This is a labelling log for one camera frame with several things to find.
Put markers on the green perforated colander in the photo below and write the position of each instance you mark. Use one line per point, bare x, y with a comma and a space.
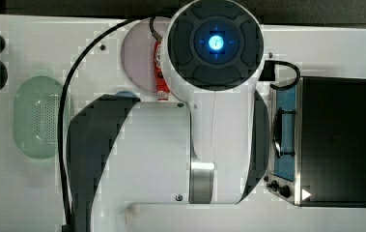
36, 110

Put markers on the silver toy oven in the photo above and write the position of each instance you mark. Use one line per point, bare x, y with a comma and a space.
318, 143

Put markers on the red felt ketchup bottle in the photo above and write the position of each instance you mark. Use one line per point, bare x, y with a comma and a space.
161, 86

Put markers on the lilac round plate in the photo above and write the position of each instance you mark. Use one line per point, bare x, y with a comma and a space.
137, 55

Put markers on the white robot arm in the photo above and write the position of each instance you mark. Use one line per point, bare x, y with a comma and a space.
207, 145

